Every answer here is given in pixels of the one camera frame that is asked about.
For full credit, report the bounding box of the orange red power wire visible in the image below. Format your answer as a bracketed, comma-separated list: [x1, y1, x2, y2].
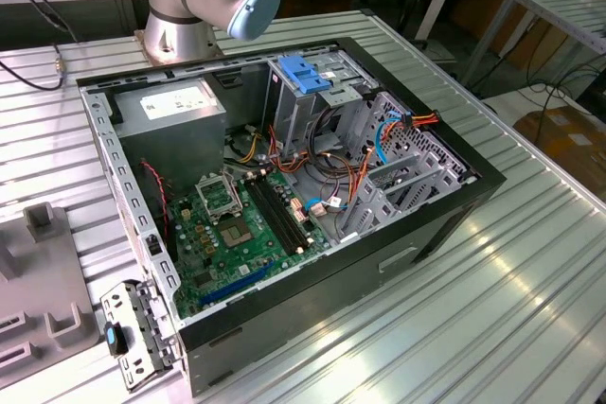
[378, 110, 441, 140]

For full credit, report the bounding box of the grey metal disk bay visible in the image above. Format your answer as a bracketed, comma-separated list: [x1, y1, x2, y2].
[338, 91, 477, 247]

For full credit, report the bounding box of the black RAM slot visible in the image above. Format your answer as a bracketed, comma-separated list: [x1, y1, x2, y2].
[258, 175, 314, 247]
[244, 175, 304, 256]

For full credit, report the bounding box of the grey optical drive cage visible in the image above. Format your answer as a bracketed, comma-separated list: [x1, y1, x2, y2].
[262, 46, 380, 162]

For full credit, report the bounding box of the CPU socket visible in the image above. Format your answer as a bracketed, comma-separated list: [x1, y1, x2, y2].
[216, 217, 258, 252]

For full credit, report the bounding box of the metal socket cover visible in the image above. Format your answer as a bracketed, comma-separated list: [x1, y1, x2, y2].
[194, 174, 245, 223]

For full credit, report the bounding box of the blue plastic drive latch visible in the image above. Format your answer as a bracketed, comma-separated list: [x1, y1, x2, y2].
[277, 56, 332, 96]

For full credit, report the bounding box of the green motherboard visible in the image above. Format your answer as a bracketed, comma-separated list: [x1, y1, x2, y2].
[168, 169, 332, 320]

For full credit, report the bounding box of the black open PC case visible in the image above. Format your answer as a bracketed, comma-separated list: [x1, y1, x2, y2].
[75, 36, 508, 398]

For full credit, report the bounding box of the blue expansion slot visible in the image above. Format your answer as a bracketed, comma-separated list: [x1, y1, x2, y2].
[198, 259, 276, 308]

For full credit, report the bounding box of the grey power supply unit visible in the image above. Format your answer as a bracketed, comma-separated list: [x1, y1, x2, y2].
[112, 78, 228, 197]

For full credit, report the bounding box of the flat brown cardboard box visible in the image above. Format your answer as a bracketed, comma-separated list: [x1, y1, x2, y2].
[513, 108, 606, 197]

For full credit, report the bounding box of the grey parts rack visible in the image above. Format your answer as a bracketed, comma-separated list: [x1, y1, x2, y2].
[0, 202, 101, 376]

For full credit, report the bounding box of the metal slat rack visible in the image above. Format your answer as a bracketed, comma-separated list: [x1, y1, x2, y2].
[461, 0, 606, 88]

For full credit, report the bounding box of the white connector with blue wire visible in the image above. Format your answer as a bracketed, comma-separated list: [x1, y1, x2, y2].
[302, 195, 343, 219]

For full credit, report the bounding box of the yellow black wire bundle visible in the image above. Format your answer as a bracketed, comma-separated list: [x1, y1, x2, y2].
[236, 132, 262, 164]

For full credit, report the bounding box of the orange black wire bundle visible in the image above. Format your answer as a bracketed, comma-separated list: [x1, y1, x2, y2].
[267, 124, 378, 209]

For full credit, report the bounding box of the blue data wire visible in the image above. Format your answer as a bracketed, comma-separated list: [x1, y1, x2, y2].
[375, 110, 408, 168]

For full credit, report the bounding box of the red black fan wire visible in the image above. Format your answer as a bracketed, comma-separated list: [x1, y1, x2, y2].
[139, 161, 170, 239]

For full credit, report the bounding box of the metal card retention bracket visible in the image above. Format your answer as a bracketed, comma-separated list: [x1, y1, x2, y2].
[98, 279, 185, 394]

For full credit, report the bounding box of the black cable with metal connector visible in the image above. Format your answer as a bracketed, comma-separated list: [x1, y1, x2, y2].
[0, 0, 80, 92]

